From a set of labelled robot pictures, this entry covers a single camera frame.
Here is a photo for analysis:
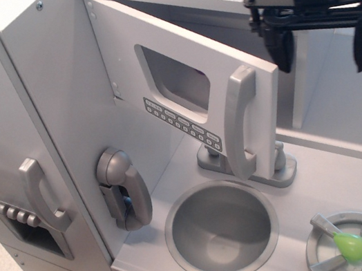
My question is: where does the white toy microwave door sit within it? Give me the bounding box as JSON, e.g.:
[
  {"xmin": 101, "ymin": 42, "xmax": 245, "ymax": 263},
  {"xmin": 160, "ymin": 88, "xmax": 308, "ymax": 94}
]
[{"xmin": 84, "ymin": 0, "xmax": 278, "ymax": 178}]

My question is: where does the grey toy faucet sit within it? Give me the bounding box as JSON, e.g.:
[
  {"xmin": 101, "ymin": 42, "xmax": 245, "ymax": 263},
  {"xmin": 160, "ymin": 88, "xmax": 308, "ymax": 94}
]
[{"xmin": 197, "ymin": 141, "xmax": 297, "ymax": 188}]

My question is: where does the green toy pear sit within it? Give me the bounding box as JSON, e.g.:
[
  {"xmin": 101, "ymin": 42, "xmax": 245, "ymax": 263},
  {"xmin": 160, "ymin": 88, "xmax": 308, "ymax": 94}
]
[{"xmin": 333, "ymin": 232, "xmax": 362, "ymax": 263}]

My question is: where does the round grey toy sink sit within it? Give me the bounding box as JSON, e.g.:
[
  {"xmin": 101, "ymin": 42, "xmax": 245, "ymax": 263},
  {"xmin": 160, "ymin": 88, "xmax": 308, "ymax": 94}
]
[{"xmin": 164, "ymin": 180, "xmax": 279, "ymax": 271}]

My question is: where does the white toy kitchen cabinet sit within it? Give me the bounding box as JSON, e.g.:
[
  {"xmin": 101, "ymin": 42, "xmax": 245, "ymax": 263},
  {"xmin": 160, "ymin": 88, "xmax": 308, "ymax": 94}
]
[{"xmin": 0, "ymin": 0, "xmax": 362, "ymax": 271}]

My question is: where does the grey toy ice dispenser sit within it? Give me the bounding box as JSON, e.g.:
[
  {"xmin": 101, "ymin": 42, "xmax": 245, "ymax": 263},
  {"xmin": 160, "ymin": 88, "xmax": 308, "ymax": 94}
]
[{"xmin": 0, "ymin": 201, "xmax": 73, "ymax": 260}]

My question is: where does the grey toy wall phone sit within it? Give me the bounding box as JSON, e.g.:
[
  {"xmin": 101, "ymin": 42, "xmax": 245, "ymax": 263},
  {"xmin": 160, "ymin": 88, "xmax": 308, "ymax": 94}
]
[{"xmin": 96, "ymin": 147, "xmax": 153, "ymax": 232}]

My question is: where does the grey fridge door handle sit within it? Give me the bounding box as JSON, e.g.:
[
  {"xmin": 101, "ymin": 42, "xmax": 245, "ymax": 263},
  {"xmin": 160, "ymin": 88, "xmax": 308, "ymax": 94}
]
[{"xmin": 19, "ymin": 158, "xmax": 71, "ymax": 232}]

